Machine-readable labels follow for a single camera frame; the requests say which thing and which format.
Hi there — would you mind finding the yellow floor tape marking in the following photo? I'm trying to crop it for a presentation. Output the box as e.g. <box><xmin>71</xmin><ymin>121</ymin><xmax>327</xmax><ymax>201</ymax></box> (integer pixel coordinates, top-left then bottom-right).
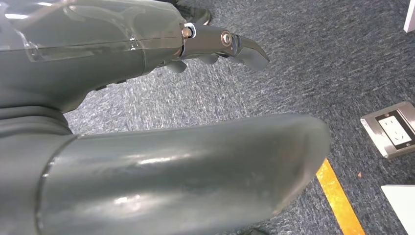
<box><xmin>316</xmin><ymin>158</ymin><xmax>367</xmax><ymax>235</ymax></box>

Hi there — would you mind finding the silver floor socket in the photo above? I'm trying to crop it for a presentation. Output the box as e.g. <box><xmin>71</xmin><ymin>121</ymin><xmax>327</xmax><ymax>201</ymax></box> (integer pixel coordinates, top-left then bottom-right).
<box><xmin>360</xmin><ymin>101</ymin><xmax>415</xmax><ymax>160</ymax></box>

